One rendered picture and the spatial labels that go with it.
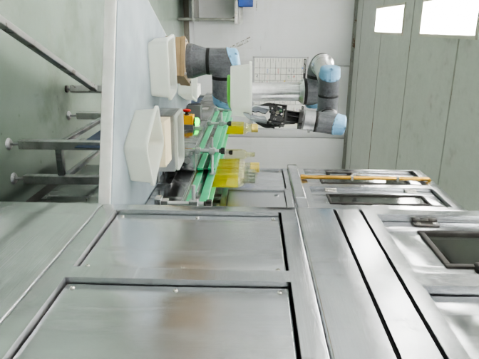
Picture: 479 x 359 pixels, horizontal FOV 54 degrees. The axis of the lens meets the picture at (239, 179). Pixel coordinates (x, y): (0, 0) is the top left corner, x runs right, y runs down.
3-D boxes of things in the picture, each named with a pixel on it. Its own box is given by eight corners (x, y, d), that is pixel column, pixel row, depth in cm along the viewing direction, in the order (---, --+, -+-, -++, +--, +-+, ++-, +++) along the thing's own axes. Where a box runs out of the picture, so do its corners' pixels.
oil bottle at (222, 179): (196, 186, 211) (244, 187, 211) (196, 174, 209) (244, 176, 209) (197, 183, 217) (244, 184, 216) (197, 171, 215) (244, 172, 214)
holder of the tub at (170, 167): (155, 184, 186) (175, 184, 186) (152, 115, 178) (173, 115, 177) (163, 172, 202) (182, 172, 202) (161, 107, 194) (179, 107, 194)
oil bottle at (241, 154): (212, 159, 294) (254, 159, 294) (212, 150, 293) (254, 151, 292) (213, 157, 300) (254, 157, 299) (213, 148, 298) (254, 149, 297)
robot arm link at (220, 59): (211, 45, 211) (241, 45, 210) (212, 75, 217) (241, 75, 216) (208, 49, 200) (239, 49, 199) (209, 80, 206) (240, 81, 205)
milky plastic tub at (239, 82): (226, 58, 162) (251, 58, 161) (229, 76, 184) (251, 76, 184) (226, 109, 161) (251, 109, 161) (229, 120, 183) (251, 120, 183)
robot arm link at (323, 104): (337, 92, 180) (340, 100, 170) (335, 120, 184) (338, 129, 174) (316, 92, 180) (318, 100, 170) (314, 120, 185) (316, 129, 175)
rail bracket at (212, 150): (195, 175, 204) (224, 176, 203) (194, 137, 199) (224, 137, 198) (196, 173, 207) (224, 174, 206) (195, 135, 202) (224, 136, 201)
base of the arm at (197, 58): (184, 40, 200) (208, 40, 200) (190, 45, 215) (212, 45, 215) (184, 77, 202) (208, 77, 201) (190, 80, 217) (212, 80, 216)
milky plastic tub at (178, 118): (156, 172, 184) (178, 172, 184) (153, 115, 177) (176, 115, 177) (164, 159, 201) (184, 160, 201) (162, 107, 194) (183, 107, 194)
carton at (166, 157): (144, 167, 166) (165, 167, 166) (142, 121, 162) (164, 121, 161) (151, 159, 177) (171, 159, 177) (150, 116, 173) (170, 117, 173)
